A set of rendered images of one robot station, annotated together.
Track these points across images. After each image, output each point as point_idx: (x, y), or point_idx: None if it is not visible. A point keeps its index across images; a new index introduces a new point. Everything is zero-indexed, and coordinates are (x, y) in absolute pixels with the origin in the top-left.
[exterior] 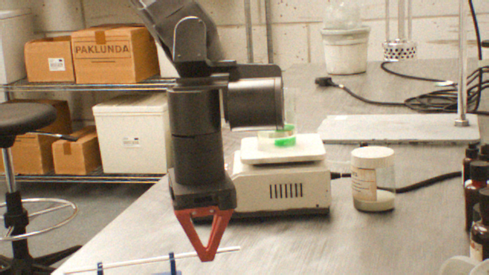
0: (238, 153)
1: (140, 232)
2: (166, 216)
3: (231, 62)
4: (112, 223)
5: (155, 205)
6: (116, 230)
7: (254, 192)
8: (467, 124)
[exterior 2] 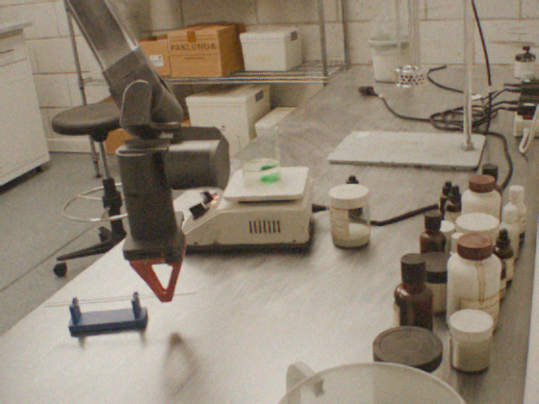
0: None
1: None
2: None
3: (174, 124)
4: (115, 247)
5: None
6: (115, 255)
7: (236, 227)
8: (472, 148)
